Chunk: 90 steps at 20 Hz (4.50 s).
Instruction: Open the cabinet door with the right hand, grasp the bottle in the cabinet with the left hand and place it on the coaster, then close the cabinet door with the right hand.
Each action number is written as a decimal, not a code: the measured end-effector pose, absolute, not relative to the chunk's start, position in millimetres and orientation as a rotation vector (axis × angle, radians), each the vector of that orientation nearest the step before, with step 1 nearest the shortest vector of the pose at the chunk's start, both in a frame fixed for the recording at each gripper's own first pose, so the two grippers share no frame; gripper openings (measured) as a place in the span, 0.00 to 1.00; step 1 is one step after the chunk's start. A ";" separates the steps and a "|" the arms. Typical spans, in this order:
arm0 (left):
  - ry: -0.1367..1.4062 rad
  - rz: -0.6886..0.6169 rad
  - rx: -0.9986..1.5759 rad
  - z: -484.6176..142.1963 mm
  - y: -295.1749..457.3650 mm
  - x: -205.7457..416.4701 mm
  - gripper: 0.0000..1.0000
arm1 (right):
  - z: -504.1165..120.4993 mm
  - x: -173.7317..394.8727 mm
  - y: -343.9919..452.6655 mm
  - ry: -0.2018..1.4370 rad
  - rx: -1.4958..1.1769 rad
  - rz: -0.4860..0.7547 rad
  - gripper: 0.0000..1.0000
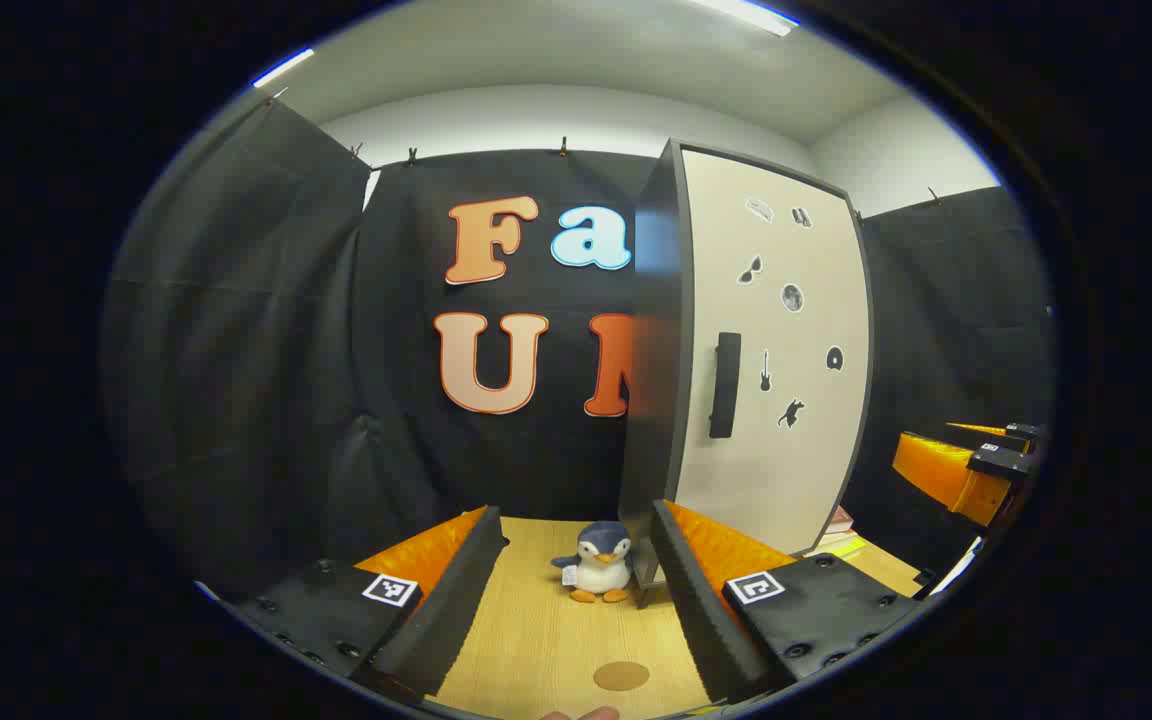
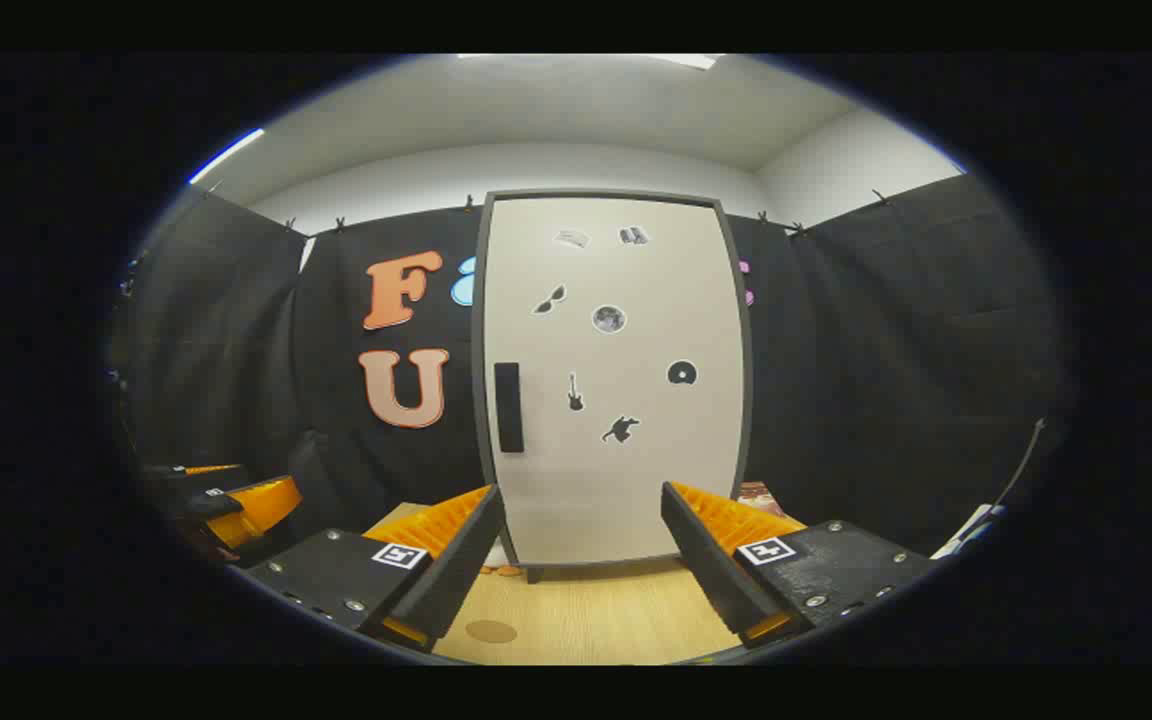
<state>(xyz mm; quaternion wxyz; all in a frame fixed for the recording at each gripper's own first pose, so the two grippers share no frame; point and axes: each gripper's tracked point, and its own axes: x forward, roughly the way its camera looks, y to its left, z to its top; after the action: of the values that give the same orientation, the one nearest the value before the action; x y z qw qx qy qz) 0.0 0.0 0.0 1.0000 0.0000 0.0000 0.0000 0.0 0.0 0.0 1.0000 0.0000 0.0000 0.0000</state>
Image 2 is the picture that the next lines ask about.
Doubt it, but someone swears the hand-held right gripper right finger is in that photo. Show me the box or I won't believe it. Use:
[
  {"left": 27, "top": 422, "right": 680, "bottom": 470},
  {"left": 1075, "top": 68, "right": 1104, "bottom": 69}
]
[{"left": 660, "top": 481, "right": 937, "bottom": 649}]

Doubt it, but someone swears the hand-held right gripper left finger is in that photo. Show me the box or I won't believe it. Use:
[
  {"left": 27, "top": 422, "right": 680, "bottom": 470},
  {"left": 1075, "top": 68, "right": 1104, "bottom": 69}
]
[{"left": 236, "top": 483, "right": 507, "bottom": 653}]

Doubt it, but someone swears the white cabinet door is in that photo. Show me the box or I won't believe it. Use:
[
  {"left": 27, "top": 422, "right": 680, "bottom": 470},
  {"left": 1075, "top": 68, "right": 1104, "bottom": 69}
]
[{"left": 484, "top": 196, "right": 745, "bottom": 569}]

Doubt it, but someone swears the black door handle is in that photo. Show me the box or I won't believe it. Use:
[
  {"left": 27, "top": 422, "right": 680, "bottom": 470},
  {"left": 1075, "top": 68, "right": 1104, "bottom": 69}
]
[{"left": 494, "top": 362, "right": 525, "bottom": 454}]

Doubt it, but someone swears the grey cabinet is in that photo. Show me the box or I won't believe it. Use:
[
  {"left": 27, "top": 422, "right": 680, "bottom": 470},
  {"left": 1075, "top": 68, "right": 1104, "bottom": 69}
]
[{"left": 471, "top": 188, "right": 755, "bottom": 584}]

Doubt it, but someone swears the black backdrop cloth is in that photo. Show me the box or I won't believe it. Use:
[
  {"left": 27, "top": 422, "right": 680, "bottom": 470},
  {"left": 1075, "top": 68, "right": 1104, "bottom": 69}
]
[{"left": 106, "top": 172, "right": 1072, "bottom": 561}]

